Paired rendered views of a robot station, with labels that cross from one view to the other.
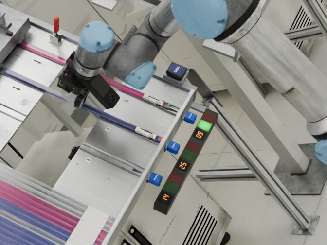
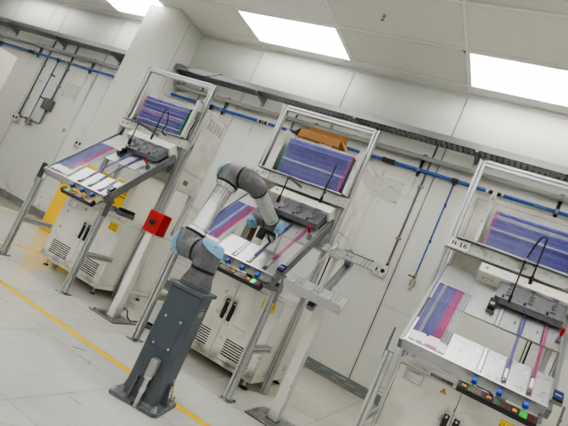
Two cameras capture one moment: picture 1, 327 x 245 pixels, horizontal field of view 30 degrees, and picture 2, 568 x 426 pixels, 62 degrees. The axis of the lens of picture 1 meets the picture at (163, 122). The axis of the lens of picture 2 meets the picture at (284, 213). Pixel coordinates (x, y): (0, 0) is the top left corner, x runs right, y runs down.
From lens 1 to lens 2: 2.58 m
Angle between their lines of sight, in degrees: 68
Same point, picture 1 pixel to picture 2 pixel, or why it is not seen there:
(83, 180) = (232, 241)
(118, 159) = (240, 250)
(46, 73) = (290, 234)
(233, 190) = not seen: hidden behind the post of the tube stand
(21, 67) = (294, 228)
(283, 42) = (213, 196)
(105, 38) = not seen: hidden behind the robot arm
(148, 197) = (251, 311)
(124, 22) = not seen: outside the picture
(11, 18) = (316, 219)
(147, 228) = (237, 314)
